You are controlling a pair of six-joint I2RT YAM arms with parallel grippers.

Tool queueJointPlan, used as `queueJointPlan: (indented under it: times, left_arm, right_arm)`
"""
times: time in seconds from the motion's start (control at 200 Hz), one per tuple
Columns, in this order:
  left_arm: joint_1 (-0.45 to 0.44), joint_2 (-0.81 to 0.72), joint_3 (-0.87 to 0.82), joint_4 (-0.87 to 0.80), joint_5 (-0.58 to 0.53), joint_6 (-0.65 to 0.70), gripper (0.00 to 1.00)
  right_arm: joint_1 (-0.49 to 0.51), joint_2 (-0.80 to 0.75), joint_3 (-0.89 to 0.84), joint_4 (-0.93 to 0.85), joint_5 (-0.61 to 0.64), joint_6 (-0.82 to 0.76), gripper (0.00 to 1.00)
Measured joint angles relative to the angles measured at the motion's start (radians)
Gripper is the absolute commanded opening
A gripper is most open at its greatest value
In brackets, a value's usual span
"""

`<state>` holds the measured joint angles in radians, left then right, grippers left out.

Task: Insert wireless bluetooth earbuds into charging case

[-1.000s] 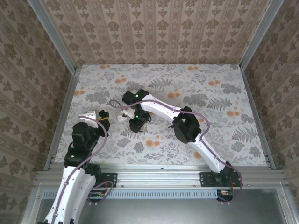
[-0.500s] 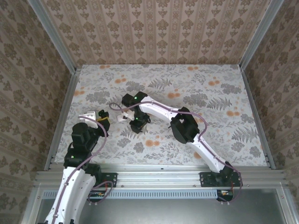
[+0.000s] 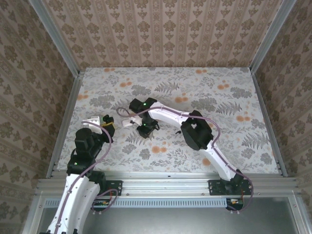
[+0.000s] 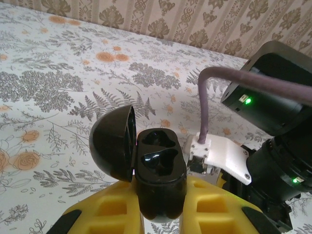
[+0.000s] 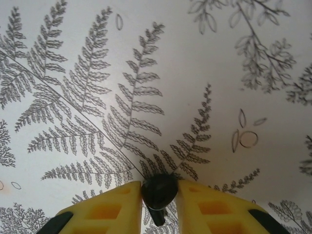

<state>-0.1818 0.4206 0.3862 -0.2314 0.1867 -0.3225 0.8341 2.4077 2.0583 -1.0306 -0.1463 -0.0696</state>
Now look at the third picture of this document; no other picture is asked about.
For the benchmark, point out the grey metal panel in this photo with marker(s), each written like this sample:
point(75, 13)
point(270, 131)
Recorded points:
point(170, 221)

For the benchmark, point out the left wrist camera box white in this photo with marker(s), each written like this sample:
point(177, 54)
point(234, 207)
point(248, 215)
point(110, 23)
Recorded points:
point(93, 123)

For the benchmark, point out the aluminium frame post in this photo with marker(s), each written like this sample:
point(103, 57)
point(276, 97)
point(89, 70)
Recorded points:
point(271, 36)
point(55, 36)

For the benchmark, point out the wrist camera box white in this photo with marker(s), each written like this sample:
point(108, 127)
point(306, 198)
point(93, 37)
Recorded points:
point(128, 123)
point(93, 123)

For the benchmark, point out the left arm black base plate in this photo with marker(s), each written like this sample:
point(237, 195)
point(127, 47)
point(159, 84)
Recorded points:
point(114, 187)

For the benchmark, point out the aluminium mounting rail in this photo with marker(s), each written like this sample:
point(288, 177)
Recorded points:
point(165, 186)

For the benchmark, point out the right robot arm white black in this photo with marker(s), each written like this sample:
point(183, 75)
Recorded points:
point(197, 131)

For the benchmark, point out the black controller board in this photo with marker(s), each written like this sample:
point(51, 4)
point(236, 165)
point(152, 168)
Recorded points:
point(102, 206)
point(235, 204)

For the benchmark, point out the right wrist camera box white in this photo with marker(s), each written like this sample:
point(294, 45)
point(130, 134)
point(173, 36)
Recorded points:
point(128, 123)

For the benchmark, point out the floral patterned table cover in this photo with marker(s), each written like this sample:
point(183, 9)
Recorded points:
point(146, 80)

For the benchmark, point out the aluminium side rail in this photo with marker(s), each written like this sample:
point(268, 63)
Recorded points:
point(67, 122)
point(260, 97)

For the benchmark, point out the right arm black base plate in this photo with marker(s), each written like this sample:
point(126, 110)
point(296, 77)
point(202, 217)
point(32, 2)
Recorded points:
point(215, 187)

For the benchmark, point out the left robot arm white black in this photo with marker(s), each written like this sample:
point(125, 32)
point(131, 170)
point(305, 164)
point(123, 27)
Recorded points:
point(73, 202)

